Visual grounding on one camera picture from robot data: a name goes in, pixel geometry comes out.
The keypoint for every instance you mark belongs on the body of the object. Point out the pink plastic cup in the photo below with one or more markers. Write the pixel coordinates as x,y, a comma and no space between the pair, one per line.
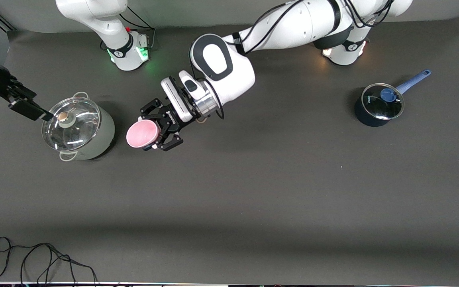
142,134

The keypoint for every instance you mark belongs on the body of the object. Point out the dark grey table cloth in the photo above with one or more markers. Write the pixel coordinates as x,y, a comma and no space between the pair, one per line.
229,191

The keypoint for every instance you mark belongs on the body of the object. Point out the glass lid with blue knob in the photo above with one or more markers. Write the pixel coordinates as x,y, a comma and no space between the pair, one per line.
383,105

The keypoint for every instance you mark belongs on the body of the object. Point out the dark blue saucepan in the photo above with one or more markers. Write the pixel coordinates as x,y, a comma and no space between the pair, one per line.
367,119

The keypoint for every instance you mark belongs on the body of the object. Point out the glass stockpot lid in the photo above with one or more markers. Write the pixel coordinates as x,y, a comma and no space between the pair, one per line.
76,127

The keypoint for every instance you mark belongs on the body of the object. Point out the grey stockpot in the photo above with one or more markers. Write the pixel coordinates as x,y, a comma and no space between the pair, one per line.
104,135

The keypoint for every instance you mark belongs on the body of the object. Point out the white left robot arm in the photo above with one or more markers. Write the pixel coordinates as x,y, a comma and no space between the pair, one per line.
233,75

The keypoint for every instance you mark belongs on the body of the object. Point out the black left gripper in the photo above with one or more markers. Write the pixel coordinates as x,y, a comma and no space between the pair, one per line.
170,120

